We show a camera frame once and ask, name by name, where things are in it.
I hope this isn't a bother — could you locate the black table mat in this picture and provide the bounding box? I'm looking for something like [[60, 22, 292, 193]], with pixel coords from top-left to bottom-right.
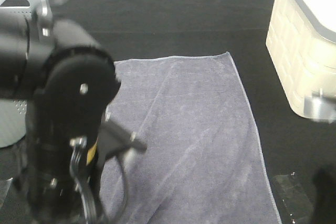
[[53, 0, 335, 195]]

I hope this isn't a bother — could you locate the grey towel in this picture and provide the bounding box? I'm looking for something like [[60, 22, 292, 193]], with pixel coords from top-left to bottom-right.
[[107, 52, 281, 223]]

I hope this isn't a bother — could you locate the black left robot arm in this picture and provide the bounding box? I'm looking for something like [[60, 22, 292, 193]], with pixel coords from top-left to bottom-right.
[[1, 14, 120, 223]]

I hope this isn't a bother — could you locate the cream storage bin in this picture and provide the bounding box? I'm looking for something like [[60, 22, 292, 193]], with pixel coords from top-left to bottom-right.
[[266, 0, 335, 118]]

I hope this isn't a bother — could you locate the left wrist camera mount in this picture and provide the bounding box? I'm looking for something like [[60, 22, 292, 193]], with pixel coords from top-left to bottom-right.
[[97, 120, 147, 168]]

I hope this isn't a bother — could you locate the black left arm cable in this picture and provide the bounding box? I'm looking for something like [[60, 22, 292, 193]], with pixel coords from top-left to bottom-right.
[[69, 136, 129, 224]]

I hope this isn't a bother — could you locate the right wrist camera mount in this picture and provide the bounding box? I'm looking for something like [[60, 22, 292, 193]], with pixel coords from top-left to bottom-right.
[[303, 88, 335, 124]]

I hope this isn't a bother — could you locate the clear tape strip right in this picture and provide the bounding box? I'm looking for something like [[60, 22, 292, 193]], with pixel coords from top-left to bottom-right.
[[272, 172, 324, 223]]

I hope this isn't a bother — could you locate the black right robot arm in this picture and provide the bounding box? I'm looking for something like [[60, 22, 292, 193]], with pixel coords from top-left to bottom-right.
[[310, 165, 335, 223]]

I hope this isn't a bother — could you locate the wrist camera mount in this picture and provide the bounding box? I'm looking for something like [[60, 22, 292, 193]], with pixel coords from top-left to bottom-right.
[[97, 120, 147, 168], [303, 88, 335, 124]]

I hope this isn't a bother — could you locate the clear tape strip left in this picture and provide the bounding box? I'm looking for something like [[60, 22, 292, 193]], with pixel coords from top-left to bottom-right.
[[0, 178, 13, 208]]

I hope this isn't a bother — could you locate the clear tape strip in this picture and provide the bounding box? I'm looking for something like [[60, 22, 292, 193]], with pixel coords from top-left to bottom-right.
[[272, 172, 324, 223], [0, 178, 13, 208]]

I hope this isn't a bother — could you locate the grey perforated laundry basket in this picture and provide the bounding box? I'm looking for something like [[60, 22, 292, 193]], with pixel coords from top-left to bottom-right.
[[1, 0, 50, 148]]

